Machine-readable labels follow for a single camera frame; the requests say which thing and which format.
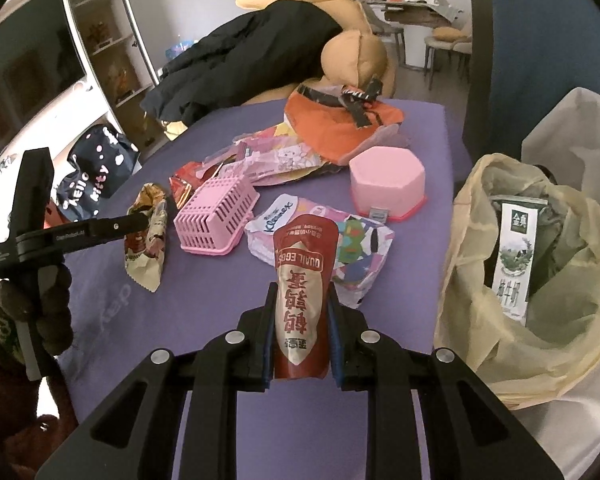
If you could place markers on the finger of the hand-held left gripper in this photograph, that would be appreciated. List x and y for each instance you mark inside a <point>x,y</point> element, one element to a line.
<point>105,232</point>

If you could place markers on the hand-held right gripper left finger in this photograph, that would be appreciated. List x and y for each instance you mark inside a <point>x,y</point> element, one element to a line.
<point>265,360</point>

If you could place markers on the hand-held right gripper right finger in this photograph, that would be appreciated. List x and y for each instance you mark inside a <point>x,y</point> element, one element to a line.
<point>334,350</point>

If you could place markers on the brown gold snack wrapper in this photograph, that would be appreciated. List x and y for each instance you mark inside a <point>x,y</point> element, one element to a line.
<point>147,255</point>

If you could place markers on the red egg snack packet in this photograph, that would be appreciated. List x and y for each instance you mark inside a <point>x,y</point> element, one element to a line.
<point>300,300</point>

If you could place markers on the pale yellow plastic bag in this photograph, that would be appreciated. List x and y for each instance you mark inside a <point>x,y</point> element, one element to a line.
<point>470,310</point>

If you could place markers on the pink printed plastic bag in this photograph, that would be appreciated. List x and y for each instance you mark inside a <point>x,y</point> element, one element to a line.
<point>285,155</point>

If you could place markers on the person's left forearm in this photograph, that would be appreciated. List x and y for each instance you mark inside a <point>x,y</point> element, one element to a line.
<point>10,410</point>

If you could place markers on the person's left hand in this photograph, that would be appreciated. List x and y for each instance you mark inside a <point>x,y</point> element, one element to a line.
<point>56,310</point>

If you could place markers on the orange stool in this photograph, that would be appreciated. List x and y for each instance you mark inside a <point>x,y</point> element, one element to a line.
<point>51,216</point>

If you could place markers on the dark bag with white print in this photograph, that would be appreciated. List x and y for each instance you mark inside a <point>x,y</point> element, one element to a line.
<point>95,170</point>

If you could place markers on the purple cloth cover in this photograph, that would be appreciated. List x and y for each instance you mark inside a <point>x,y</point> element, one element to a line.
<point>230,285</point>

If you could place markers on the red crumpled wrapper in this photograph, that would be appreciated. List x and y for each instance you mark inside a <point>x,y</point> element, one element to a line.
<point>185,185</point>

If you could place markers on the colourful patterned packet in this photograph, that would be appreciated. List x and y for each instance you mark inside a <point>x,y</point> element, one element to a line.
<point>365,260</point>

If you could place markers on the pink plastic basket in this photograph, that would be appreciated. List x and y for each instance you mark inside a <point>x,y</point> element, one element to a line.
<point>205,220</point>

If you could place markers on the white low cabinet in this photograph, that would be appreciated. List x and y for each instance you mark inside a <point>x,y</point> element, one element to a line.
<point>97,105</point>

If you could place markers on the white pink tissue packet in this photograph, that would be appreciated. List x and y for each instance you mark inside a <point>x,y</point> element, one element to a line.
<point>265,230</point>

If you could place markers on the pink octagonal box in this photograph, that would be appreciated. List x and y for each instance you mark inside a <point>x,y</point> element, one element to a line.
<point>385,180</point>

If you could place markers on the black television screen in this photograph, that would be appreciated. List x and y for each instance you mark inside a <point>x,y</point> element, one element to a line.
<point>25,60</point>

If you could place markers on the blue plastic container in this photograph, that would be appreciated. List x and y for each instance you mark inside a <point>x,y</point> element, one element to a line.
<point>177,50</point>

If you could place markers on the white open shelf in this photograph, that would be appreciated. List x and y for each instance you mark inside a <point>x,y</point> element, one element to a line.
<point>105,35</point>

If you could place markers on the white green milk carton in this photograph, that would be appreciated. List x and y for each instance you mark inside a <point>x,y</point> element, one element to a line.
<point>515,260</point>

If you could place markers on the black coat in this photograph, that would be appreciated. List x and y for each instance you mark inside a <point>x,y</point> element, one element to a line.
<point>240,60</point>

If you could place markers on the orange cloth bag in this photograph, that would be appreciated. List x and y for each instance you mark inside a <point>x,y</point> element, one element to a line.
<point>325,120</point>

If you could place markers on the dark green wrapper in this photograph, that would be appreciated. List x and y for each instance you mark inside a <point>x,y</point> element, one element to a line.
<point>560,250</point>

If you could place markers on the tan stuffed cushion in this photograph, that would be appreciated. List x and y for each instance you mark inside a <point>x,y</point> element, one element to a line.
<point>350,55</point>

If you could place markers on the grey dining chair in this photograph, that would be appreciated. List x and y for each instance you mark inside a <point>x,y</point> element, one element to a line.
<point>382,25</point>

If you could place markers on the grey chair with tan cushion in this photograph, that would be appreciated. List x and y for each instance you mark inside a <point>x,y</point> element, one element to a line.
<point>450,40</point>

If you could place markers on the white plastic bag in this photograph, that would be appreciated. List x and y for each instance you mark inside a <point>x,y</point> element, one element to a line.
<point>580,120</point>

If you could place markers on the dining table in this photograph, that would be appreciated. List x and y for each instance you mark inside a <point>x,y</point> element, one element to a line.
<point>415,10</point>

